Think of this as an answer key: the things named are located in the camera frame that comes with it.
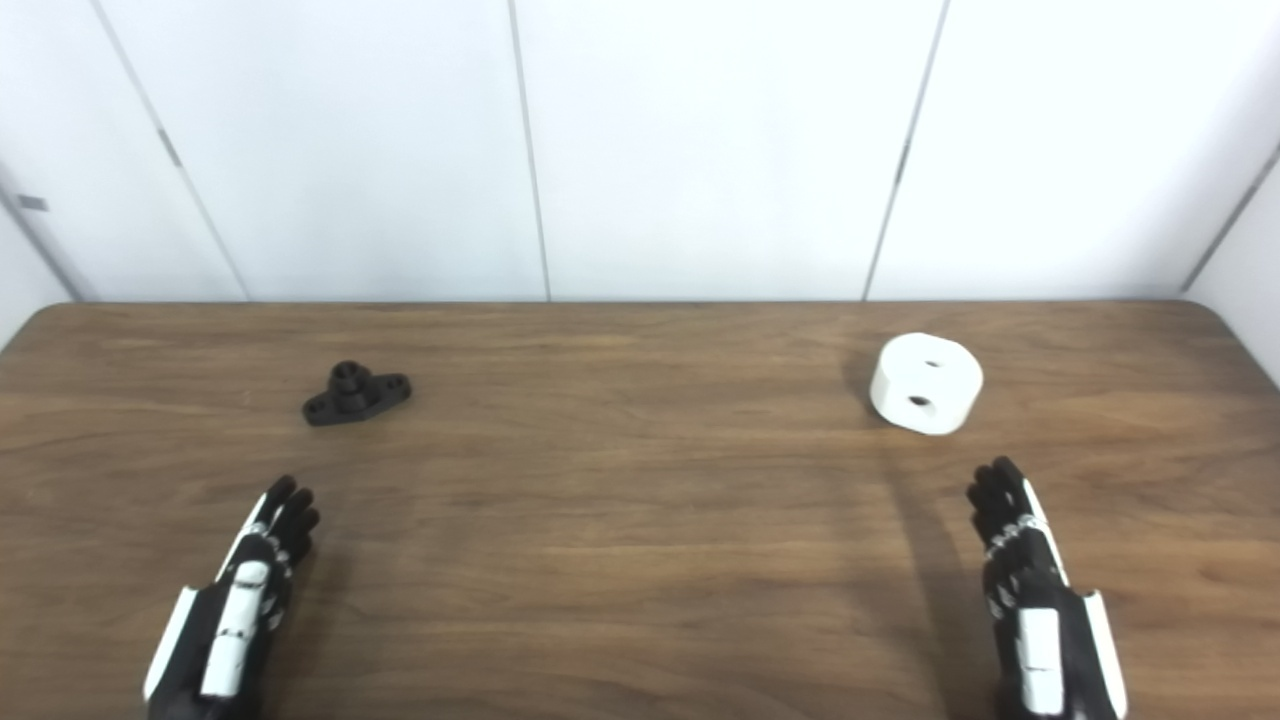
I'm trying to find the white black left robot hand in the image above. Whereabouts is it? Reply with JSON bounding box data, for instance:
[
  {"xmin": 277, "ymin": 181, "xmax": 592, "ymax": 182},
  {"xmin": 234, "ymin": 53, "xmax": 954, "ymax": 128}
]
[{"xmin": 143, "ymin": 475, "xmax": 321, "ymax": 720}]

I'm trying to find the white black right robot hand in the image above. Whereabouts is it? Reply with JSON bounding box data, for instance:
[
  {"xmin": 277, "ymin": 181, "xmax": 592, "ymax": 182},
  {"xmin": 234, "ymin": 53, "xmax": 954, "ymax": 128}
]
[{"xmin": 965, "ymin": 457, "xmax": 1129, "ymax": 720}]

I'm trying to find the black flanged holder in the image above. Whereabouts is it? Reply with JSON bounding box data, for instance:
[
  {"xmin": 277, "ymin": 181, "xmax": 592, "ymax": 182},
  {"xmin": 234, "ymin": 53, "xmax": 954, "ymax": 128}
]
[{"xmin": 302, "ymin": 361, "xmax": 413, "ymax": 428}]

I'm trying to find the round white plastic piece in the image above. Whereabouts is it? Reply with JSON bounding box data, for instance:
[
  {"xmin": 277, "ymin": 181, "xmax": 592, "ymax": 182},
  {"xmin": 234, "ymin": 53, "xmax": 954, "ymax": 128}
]
[{"xmin": 869, "ymin": 333, "xmax": 984, "ymax": 437}]

